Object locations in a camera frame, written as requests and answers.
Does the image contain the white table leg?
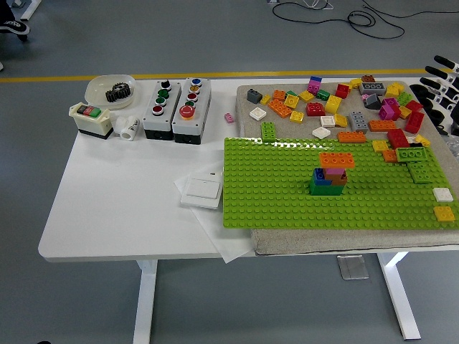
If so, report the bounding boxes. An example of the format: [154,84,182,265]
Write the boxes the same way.
[132,259,158,344]
[376,252,422,340]

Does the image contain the white paper sheet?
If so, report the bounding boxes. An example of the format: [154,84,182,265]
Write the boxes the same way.
[174,161,257,265]

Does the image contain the grey four-button control box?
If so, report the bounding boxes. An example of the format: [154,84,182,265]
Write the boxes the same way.
[142,79,182,140]

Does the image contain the green two-by-four brick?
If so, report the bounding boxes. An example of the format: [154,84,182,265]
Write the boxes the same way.
[395,147,429,163]

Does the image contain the white wall switch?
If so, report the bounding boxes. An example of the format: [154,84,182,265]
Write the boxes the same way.
[180,177,223,210]

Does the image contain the white plastic bowl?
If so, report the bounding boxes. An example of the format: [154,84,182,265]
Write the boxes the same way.
[85,74,138,110]

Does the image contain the grey-brown mat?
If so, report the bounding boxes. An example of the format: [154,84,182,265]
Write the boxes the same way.
[235,81,459,256]

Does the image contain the clear plastic bag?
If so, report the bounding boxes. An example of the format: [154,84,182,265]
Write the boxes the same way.
[444,135,459,158]

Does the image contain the large red brick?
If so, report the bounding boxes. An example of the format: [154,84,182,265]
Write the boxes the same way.
[387,128,411,150]

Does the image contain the white furniture foot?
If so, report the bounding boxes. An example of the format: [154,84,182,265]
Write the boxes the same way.
[20,0,42,21]

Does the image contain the green studded baseplate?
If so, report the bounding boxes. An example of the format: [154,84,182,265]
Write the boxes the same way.
[222,138,459,230]

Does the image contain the yellow curved brick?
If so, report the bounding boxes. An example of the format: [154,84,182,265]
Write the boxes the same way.
[324,94,343,114]

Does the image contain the grey emergency-stop control box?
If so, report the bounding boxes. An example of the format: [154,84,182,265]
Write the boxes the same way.
[171,77,212,145]

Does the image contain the white floor cable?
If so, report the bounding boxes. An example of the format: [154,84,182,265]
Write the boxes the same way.
[267,0,336,11]

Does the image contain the red two-by-four brick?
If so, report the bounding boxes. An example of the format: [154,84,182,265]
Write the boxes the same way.
[404,111,425,135]

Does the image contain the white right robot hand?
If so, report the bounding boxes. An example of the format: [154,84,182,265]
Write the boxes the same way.
[419,54,459,121]

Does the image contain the dark green brick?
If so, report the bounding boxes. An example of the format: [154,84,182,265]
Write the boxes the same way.
[308,177,344,196]

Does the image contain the green two-by-three plate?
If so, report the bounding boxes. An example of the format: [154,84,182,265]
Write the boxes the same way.
[260,121,278,143]

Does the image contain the grey brick with holes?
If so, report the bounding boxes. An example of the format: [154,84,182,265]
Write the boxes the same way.
[359,82,387,95]

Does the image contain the black sneaker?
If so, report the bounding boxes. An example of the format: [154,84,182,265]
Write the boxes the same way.
[0,19,31,36]

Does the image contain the metal floor plate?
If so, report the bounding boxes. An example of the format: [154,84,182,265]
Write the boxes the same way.
[336,254,370,281]

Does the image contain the white pipe tee fitting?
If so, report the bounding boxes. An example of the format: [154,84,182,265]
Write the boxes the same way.
[113,114,141,141]

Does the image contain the black floor cable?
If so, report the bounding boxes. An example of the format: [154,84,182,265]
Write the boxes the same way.
[361,0,459,24]
[271,1,406,40]

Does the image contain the beige red-green switch box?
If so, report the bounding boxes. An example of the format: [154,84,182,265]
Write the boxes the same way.
[68,102,112,140]

